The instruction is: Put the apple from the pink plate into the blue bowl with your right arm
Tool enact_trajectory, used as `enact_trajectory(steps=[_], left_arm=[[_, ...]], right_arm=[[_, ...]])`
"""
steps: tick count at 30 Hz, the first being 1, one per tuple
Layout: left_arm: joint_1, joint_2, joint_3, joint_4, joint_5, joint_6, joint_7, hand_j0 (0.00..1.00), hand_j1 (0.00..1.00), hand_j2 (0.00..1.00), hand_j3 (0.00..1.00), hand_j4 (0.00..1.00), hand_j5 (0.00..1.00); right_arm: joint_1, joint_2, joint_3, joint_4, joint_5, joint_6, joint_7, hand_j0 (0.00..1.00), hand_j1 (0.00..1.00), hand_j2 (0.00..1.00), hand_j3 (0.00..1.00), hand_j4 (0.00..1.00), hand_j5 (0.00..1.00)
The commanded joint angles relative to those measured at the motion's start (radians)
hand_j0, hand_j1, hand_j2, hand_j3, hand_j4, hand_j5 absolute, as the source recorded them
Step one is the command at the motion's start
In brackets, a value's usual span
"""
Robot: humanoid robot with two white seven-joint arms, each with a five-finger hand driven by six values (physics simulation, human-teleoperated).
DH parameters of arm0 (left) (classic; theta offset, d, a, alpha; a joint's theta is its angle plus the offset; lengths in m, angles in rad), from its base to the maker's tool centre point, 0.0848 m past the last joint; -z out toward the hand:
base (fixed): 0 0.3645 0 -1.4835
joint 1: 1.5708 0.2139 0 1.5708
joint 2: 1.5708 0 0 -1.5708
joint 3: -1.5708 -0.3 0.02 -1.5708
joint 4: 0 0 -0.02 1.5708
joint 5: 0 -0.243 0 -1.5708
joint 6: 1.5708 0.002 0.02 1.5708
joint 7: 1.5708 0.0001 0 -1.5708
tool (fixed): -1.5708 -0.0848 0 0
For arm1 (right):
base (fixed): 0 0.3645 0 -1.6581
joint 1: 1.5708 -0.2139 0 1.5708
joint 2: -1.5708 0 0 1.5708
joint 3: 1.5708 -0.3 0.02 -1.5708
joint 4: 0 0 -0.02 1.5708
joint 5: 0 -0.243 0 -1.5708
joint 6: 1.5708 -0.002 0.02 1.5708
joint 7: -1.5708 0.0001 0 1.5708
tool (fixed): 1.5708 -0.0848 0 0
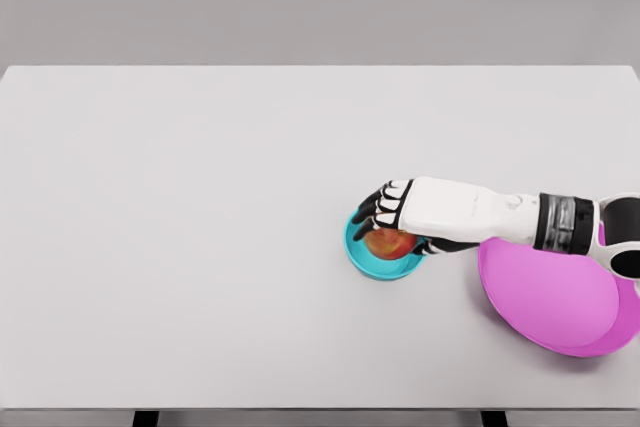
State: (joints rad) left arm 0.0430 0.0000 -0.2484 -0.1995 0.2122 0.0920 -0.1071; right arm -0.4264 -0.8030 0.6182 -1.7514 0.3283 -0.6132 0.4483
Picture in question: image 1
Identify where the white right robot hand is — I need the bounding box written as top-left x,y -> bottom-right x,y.
351,176 -> 487,257

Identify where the blue bowl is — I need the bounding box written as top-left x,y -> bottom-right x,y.
343,206 -> 430,282

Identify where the pink plate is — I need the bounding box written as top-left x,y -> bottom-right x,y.
477,219 -> 640,359

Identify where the red apple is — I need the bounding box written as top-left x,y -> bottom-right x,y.
363,227 -> 419,262

